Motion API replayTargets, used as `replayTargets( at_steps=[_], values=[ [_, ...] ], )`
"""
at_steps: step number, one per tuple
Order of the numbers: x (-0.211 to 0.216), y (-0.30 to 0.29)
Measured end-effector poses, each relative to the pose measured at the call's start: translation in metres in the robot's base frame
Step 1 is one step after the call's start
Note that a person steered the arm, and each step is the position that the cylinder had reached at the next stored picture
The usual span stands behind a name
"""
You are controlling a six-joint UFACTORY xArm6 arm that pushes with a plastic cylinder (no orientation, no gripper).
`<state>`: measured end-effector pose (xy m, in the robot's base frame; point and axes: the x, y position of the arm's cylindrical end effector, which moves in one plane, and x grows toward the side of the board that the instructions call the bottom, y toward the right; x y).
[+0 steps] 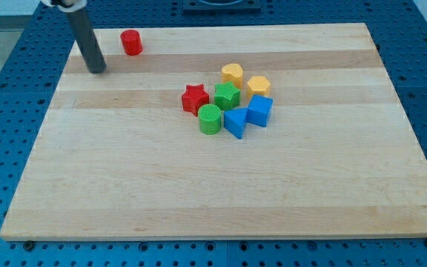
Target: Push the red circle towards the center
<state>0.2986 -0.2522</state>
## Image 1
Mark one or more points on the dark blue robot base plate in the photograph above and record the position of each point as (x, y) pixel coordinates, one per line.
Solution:
(199, 6)

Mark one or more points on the red cylinder block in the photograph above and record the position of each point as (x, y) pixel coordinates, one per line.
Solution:
(131, 42)

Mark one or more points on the red star block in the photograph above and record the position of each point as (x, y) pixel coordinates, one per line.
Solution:
(194, 98)

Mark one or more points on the blue triangle block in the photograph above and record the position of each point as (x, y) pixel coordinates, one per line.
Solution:
(235, 121)

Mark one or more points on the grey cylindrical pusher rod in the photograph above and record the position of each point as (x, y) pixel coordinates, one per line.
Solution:
(86, 40)

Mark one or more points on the yellow hexagon block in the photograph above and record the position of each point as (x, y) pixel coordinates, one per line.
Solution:
(258, 85)

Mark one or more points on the light wooden board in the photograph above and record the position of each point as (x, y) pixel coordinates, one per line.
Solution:
(117, 158)

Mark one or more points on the green cylinder block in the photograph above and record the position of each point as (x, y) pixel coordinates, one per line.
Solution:
(209, 119)

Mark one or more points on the yellow heart block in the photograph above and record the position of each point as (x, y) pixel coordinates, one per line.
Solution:
(232, 73)

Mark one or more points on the green star block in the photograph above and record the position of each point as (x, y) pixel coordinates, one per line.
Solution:
(227, 96)

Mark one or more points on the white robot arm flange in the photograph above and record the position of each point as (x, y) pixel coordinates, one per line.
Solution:
(66, 6)

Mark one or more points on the blue cube block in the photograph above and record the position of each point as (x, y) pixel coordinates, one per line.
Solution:
(259, 110)

